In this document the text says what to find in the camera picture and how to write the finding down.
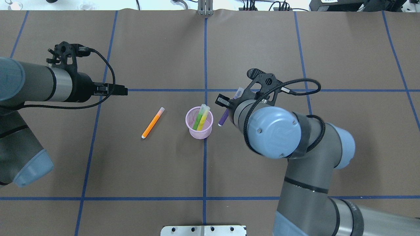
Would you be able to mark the aluminium frame post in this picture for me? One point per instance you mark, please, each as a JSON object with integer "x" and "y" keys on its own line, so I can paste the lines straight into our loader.
{"x": 205, "y": 7}

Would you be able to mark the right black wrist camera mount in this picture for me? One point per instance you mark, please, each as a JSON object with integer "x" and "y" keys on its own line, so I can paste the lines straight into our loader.
{"x": 267, "y": 81}

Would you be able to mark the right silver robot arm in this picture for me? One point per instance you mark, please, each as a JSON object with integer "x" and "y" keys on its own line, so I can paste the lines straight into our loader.
{"x": 313, "y": 149}

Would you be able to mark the orange marker pen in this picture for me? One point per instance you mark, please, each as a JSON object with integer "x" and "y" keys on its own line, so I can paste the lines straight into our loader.
{"x": 152, "y": 123}

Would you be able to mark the purple marker pen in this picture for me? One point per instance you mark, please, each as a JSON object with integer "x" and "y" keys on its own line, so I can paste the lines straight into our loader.
{"x": 225, "y": 115}

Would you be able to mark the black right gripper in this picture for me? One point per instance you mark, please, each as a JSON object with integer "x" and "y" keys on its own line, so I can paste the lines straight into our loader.
{"x": 222, "y": 101}

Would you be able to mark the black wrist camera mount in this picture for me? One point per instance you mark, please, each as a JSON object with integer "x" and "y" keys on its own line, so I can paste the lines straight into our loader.
{"x": 267, "y": 81}
{"x": 64, "y": 56}

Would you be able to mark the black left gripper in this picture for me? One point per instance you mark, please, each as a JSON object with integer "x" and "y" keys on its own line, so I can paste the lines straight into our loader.
{"x": 84, "y": 84}

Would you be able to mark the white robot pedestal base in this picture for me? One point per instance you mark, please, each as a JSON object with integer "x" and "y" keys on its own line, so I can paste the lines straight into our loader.
{"x": 210, "y": 230}

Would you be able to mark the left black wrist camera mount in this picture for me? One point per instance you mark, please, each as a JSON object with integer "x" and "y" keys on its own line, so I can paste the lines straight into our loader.
{"x": 64, "y": 56}

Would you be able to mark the green marker pen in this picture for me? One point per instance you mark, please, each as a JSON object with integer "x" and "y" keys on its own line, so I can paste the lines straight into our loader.
{"x": 198, "y": 117}

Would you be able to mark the yellow marker pen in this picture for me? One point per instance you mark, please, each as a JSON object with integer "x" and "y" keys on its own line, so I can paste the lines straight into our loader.
{"x": 203, "y": 118}

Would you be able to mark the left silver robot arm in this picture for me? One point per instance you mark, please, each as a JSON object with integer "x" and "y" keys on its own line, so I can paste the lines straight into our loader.
{"x": 27, "y": 85}

